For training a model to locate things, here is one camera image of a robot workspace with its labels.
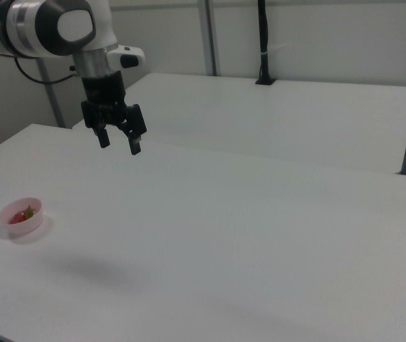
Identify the black pole with clamp base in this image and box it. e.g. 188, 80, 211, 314
254, 0, 277, 86

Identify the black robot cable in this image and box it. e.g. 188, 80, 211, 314
14, 56, 79, 85

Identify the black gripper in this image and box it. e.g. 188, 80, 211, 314
80, 71, 147, 156

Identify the grey metal frame post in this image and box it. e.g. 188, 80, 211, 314
37, 58, 66, 128
197, 0, 222, 76

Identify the pink plastic bowl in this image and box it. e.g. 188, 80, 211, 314
0, 197, 44, 235

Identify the white back table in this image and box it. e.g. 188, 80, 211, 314
71, 73, 406, 175

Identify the red strawberry with green leaves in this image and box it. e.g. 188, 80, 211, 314
9, 205, 35, 224

